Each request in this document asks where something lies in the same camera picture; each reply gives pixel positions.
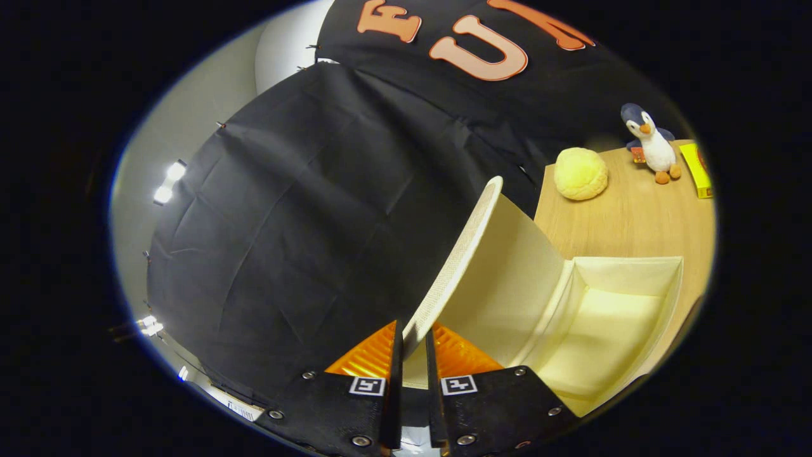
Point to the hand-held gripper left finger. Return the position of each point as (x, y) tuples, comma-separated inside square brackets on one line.
[(394, 406)]

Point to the yellow bread plush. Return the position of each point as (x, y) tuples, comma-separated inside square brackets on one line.
[(580, 174)]

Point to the blue white penguin plush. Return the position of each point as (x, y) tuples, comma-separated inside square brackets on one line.
[(653, 149)]

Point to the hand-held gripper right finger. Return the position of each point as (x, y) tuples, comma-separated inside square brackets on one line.
[(434, 406)]

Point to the ceiling tube light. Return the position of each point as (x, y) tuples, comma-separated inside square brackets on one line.
[(168, 181)]

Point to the cream fabric storage box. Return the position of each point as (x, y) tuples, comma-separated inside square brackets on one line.
[(507, 285)]

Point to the yellow book with red circle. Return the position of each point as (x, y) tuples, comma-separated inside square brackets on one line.
[(696, 170)]

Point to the black backdrop cloth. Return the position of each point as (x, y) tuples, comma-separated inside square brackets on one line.
[(285, 222)]

